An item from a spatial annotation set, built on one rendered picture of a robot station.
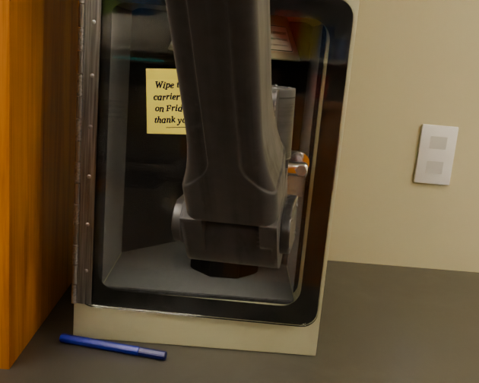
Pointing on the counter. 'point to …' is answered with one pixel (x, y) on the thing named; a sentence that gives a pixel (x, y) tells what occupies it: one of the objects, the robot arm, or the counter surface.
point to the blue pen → (113, 346)
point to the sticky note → (163, 102)
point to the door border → (87, 147)
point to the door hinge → (77, 162)
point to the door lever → (298, 165)
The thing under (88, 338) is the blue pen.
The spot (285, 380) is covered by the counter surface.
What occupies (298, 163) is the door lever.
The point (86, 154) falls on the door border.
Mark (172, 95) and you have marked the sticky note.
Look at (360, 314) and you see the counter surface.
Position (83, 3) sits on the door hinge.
